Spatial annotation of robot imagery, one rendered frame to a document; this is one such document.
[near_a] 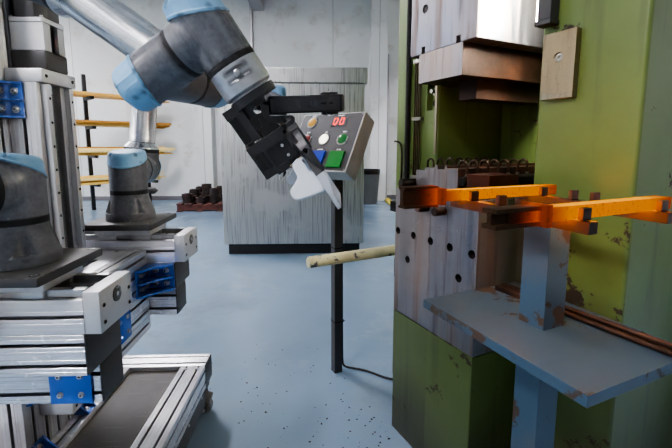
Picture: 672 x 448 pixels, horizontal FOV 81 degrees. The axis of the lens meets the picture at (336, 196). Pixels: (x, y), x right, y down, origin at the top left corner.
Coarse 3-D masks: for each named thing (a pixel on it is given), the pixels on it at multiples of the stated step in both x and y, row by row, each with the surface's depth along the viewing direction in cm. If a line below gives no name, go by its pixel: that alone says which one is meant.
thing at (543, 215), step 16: (496, 208) 57; (512, 208) 57; (528, 208) 58; (544, 208) 58; (560, 208) 60; (576, 208) 62; (592, 208) 63; (608, 208) 65; (624, 208) 67; (640, 208) 69; (496, 224) 57; (512, 224) 57; (528, 224) 58; (544, 224) 59
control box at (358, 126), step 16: (352, 112) 164; (304, 128) 176; (320, 128) 170; (336, 128) 165; (352, 128) 160; (368, 128) 162; (320, 144) 166; (336, 144) 161; (352, 144) 156; (352, 160) 155; (336, 176) 159; (352, 176) 156
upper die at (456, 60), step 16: (448, 48) 120; (464, 48) 115; (480, 48) 118; (496, 48) 120; (432, 64) 126; (448, 64) 120; (464, 64) 115; (480, 64) 118; (496, 64) 121; (512, 64) 124; (528, 64) 128; (432, 80) 127; (448, 80) 126; (464, 80) 126; (496, 80) 126; (512, 80) 126; (528, 80) 128
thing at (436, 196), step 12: (408, 192) 79; (420, 192) 80; (432, 192) 81; (444, 192) 80; (456, 192) 83; (468, 192) 84; (480, 192) 85; (492, 192) 86; (504, 192) 88; (516, 192) 89; (528, 192) 91; (552, 192) 94; (408, 204) 80; (420, 204) 81; (432, 204) 81; (444, 204) 81
